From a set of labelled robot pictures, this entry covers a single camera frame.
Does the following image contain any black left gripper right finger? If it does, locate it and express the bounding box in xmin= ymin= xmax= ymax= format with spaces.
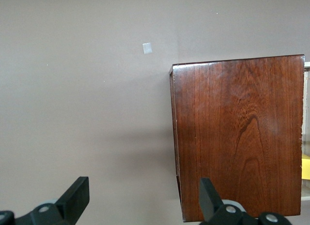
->
xmin=199 ymin=178 xmax=291 ymax=225

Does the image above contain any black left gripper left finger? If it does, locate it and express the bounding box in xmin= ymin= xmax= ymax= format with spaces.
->
xmin=0 ymin=176 xmax=90 ymax=225

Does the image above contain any yellow cube block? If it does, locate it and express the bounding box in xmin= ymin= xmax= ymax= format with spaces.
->
xmin=301 ymin=155 xmax=310 ymax=180

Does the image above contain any dark brown wooden cabinet box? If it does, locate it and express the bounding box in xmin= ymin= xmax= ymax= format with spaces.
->
xmin=169 ymin=54 xmax=305 ymax=223

